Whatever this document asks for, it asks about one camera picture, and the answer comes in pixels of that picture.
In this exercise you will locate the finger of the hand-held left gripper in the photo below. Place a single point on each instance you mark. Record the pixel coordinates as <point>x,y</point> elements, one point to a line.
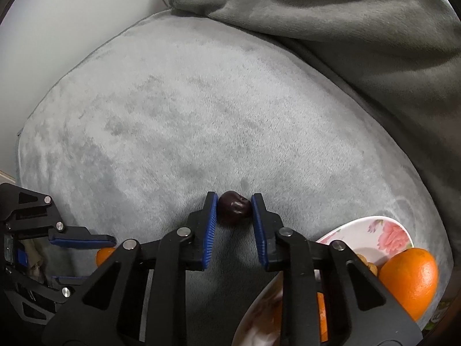
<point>83,240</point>
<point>66,280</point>

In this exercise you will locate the grey plush blanket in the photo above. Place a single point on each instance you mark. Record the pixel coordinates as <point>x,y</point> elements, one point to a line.
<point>360,25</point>

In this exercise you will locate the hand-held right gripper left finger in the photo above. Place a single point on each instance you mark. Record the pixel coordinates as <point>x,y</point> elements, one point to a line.
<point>210,230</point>

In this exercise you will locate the dark red cherry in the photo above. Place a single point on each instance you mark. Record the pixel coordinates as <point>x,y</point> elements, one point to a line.
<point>234,207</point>

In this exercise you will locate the small tangerine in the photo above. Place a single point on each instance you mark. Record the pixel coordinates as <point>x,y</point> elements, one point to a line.
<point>104,256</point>

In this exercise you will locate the small brown longan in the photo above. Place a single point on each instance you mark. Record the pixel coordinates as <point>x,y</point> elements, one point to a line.
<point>371,265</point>

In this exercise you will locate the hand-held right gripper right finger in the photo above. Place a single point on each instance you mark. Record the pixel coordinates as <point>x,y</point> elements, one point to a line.
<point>259,232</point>

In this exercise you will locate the white floral plate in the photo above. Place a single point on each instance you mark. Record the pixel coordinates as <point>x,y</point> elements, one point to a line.
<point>363,238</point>

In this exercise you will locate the peeled-looking orange tangerine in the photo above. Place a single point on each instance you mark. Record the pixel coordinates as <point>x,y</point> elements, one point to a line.
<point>321,317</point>

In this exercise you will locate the large orange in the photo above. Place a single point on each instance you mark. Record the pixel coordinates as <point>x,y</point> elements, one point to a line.
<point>408,283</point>

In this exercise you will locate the grey plush cushion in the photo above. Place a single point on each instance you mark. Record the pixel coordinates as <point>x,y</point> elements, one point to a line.
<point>180,115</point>

